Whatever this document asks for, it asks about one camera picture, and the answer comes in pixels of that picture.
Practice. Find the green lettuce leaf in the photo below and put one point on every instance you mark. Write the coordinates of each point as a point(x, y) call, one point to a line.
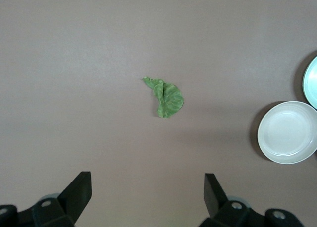
point(168, 98)

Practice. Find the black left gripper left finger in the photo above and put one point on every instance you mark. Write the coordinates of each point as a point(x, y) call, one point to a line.
point(71, 202)

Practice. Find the mint green plate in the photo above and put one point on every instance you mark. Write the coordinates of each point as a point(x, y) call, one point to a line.
point(312, 83)

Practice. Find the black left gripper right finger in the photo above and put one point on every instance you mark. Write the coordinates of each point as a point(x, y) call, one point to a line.
point(223, 207)

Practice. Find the beige plate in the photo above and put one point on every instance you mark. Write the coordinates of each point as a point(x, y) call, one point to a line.
point(287, 133)

